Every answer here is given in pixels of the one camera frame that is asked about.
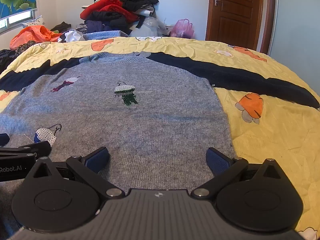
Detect floral pillow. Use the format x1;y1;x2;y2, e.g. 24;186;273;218
22;16;46;29

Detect white crumpled cloth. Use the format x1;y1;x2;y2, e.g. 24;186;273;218
58;29;85;43

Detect orange plastic bag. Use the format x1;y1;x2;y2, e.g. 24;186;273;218
9;25;63;50

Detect clear plastic bag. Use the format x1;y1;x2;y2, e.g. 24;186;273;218
136;17;173;37

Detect dark patterned clothes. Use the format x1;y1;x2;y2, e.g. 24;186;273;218
0;41;36;73

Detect brown wooden door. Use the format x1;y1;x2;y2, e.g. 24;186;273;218
208;0;265;50

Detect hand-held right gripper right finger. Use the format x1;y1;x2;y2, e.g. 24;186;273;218
191;147;288;198

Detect window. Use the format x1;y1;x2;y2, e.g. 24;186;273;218
0;9;35;33

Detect light blue knit cloth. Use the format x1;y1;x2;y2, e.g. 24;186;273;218
84;30;129;40

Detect dark brown garment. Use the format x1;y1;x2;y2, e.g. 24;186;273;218
50;21;72;33

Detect grey sweater with navy sleeves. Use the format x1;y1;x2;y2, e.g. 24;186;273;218
0;51;320;233

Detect pile of dark and red clothes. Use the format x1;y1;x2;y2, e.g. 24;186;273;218
80;0;160;34

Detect yellow carrot print quilt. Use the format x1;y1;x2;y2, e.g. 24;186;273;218
0;36;320;240

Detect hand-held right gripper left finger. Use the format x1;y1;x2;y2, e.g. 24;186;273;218
25;147;125;198

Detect pink plastic bag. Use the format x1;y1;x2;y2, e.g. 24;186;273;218
170;19;195;39

